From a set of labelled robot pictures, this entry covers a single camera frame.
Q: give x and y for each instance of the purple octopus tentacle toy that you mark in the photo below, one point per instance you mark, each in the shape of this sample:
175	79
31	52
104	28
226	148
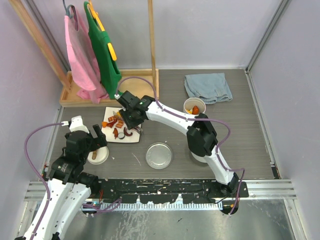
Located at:
127	133

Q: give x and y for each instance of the round metal tin lid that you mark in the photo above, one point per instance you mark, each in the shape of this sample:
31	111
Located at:
159	156

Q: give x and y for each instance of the green apron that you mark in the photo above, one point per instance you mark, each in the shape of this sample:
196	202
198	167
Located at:
110	75

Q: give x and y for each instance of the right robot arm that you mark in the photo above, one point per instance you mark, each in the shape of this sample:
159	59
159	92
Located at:
201	135

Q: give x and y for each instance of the pink apron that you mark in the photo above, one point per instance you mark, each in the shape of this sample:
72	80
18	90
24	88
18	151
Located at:
83	62

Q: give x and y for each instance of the yellow hanger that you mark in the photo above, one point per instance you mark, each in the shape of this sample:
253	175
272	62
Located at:
101	27

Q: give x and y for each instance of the metal tongs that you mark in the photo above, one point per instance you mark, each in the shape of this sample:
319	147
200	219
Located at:
118	116

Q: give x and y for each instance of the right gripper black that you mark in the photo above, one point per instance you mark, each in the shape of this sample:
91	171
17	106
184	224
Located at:
130	124

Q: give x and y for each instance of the wooden clothes rack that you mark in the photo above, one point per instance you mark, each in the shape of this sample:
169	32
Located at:
141	81

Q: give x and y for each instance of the blue cloth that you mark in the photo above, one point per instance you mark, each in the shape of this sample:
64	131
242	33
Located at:
211	88

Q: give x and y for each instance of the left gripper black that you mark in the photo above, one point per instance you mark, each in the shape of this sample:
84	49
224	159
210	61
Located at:
98	141

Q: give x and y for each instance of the round metal tin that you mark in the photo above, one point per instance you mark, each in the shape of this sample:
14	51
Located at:
201	159

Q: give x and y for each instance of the grey hanger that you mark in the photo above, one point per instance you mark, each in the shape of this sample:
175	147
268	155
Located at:
71	13

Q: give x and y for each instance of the white cylindrical container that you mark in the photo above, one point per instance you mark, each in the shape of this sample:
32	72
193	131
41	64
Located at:
194	101

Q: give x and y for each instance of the white square plate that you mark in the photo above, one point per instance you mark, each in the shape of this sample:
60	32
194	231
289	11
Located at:
111	133

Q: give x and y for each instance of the orange shrimp piece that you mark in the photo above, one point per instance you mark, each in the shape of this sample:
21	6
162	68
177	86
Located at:
195	110

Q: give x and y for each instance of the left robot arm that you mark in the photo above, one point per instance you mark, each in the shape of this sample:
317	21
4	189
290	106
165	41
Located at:
68	186

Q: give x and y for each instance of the white rice roll piece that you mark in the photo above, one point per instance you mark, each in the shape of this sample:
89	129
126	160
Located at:
121	136

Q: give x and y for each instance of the white lid brown handle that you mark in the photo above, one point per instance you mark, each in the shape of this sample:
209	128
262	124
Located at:
98	156

